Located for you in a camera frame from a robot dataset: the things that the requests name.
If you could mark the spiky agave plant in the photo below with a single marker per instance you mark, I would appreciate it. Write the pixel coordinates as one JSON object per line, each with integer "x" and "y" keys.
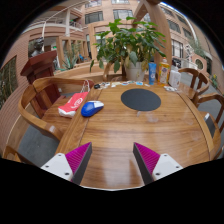
{"x": 70, "y": 61}

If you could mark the green plant in white pot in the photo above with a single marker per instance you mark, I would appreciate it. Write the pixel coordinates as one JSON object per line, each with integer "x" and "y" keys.
{"x": 131, "y": 43}

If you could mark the small white sticker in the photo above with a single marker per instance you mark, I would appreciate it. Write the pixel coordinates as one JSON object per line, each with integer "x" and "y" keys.
{"x": 147, "y": 85}

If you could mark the blue squeeze tube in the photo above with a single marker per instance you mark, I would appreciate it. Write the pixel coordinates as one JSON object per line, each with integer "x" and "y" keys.
{"x": 152, "y": 73}

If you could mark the cream-coloured sticker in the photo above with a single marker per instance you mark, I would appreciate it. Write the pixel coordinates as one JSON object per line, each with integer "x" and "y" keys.
{"x": 116, "y": 84}

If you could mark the yellow dish soap bottle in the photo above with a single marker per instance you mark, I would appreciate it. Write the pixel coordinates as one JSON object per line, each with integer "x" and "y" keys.
{"x": 163, "y": 73}

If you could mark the blue square sticker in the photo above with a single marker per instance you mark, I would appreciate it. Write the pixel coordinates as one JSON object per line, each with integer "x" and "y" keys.
{"x": 139, "y": 83}

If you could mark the empty wooden armchair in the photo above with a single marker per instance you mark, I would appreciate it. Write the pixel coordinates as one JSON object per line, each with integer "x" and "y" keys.
{"x": 193, "y": 71}

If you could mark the white pump bottle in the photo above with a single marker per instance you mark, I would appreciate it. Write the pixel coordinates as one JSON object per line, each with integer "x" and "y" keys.
{"x": 174, "y": 79}

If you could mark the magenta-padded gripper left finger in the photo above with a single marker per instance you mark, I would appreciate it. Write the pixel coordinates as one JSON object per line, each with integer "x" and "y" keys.
{"x": 55, "y": 164}

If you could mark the dark bust statue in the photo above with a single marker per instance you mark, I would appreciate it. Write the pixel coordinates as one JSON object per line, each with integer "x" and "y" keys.
{"x": 37, "y": 46}

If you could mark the red and blue sticker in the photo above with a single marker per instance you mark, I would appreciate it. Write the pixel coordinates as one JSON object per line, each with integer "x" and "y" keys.
{"x": 125, "y": 83}

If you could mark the wooden armchair holding black notebook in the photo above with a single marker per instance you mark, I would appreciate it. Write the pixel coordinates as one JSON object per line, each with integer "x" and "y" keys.
{"x": 213, "y": 98}

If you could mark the oval colourful sticker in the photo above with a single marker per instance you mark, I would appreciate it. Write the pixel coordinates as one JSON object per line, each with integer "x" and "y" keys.
{"x": 131, "y": 82}

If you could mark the black round mouse pad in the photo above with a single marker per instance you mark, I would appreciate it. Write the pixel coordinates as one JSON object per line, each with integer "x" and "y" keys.
{"x": 141, "y": 99}

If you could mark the black notebook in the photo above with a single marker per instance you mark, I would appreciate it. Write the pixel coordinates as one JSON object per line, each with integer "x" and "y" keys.
{"x": 210, "y": 125}

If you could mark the wooden armchair holding red bag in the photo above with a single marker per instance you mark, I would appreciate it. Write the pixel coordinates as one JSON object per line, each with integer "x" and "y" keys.
{"x": 53, "y": 118}

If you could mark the clear plastic packet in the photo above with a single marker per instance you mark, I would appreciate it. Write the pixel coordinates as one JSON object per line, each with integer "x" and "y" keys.
{"x": 170, "y": 88}

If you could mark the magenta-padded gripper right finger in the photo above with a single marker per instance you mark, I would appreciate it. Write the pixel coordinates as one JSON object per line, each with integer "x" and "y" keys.
{"x": 166, "y": 164}

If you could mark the black car key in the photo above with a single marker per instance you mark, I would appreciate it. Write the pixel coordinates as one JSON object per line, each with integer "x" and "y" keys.
{"x": 97, "y": 86}

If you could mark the blue and white computer mouse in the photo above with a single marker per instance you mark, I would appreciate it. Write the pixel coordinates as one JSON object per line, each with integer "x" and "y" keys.
{"x": 90, "y": 110}

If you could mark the dark red wooden lectern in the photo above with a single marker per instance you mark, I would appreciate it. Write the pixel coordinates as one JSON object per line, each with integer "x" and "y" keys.
{"x": 38, "y": 68}

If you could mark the red paper shopping bag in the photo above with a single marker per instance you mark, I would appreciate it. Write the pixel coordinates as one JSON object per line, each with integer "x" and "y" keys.
{"x": 72, "y": 104}

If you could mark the wooden armchair holding plant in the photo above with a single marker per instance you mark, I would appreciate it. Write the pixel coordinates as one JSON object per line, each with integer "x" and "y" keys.
{"x": 108, "y": 70}

